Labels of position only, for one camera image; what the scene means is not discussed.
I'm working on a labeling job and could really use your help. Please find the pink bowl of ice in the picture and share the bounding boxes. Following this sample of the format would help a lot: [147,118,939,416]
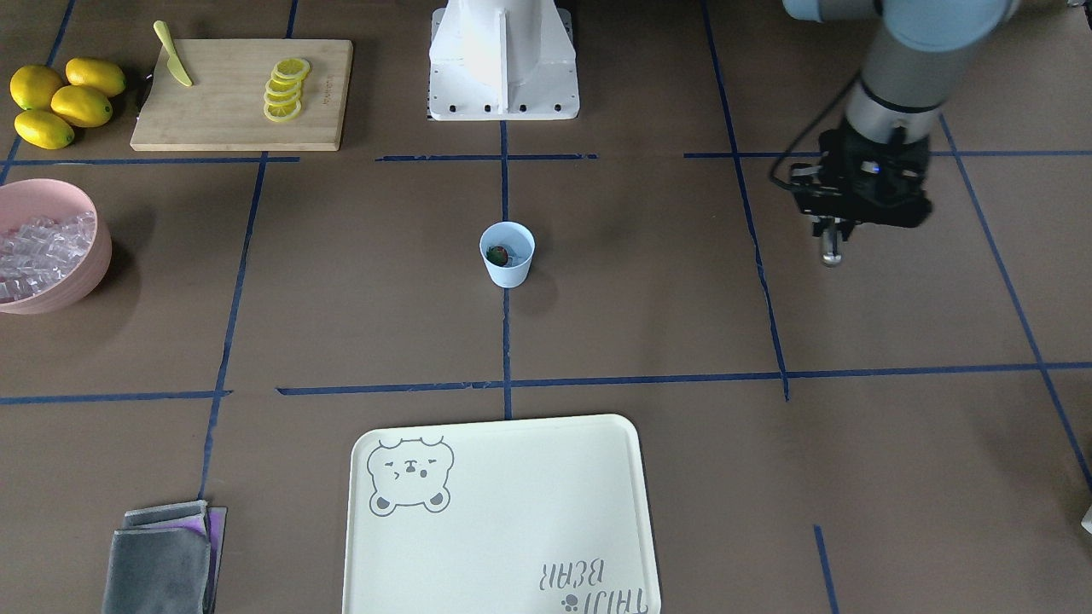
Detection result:
[1,178,112,315]

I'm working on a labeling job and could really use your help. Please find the yellow plastic knife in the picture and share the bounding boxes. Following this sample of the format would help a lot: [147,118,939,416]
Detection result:
[153,20,194,87]

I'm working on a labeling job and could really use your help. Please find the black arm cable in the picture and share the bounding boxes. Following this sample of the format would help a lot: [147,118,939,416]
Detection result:
[770,76,858,193]

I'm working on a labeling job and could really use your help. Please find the wooden cutting board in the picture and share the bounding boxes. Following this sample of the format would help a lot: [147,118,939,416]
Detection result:
[130,39,354,152]

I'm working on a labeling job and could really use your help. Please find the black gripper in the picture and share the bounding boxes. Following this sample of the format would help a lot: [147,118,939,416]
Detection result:
[790,119,931,243]

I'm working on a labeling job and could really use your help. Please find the light blue plastic cup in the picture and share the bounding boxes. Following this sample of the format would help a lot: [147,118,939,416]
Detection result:
[479,221,536,290]

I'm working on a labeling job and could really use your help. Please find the yellow lemon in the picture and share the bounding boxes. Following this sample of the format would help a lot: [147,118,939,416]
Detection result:
[50,85,112,128]
[9,64,66,110]
[66,57,126,98]
[13,110,75,150]

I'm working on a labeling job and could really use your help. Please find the grey folded cloth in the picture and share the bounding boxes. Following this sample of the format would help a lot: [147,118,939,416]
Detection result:
[102,499,229,613]

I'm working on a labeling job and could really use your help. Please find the red strawberry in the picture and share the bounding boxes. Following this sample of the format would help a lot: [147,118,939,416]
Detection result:
[485,245,511,267]

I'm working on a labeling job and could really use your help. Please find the cream bear tray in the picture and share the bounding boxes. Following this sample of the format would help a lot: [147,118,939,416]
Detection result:
[340,414,662,613]

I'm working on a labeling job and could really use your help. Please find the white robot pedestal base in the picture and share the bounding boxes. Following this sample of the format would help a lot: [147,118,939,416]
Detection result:
[427,1,581,122]

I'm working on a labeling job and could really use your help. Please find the lemon slices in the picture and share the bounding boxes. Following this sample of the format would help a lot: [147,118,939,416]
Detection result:
[262,57,311,122]

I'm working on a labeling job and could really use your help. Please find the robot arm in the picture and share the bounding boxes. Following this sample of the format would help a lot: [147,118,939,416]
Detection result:
[768,1,1019,267]

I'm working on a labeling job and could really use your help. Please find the steel muddler black tip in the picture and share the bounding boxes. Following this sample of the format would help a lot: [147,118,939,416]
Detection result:
[820,226,843,268]

